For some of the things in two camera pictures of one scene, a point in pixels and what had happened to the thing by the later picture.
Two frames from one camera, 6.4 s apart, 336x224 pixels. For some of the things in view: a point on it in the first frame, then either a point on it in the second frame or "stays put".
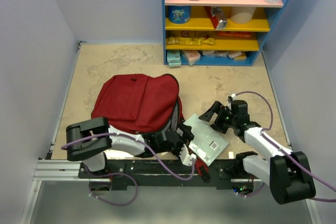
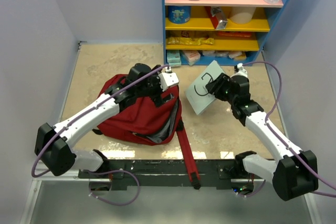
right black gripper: [217, 108] -> [221, 81]
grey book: [208, 143] -> [196, 93]
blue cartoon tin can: [179, 14] stays put
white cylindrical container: [242, 14] stays put
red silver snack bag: [219, 20] stays put
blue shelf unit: [229, 27] stays put
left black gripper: [186, 135] -> [157, 98]
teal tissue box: [174, 58] stays put
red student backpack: [142, 104] stays put
